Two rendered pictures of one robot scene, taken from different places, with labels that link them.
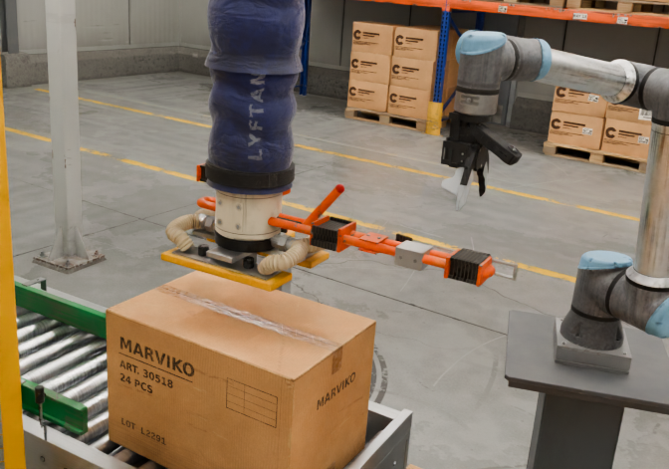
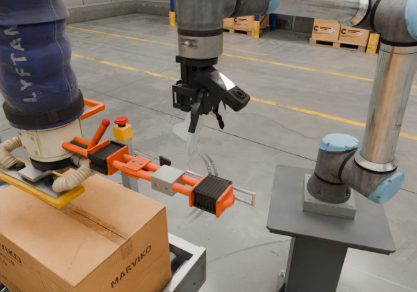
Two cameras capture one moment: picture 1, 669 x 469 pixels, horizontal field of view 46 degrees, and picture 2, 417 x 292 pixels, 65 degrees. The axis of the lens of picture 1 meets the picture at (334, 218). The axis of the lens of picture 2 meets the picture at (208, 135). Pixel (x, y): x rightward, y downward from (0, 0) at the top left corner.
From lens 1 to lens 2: 106 cm
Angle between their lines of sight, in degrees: 11
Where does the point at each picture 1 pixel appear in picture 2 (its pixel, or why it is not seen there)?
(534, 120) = (305, 26)
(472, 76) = (187, 15)
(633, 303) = (359, 180)
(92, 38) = not seen: outside the picture
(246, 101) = (7, 50)
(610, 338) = (341, 195)
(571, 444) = (314, 258)
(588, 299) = (326, 170)
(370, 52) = not seen: outside the picture
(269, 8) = not seen: outside the picture
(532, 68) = (259, 1)
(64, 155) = not seen: hidden behind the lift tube
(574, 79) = (313, 8)
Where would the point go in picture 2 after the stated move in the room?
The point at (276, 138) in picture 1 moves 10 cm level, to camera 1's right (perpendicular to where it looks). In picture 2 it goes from (48, 81) to (84, 82)
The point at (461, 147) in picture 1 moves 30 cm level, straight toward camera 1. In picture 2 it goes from (188, 92) to (130, 175)
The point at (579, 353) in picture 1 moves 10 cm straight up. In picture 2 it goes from (319, 206) to (323, 188)
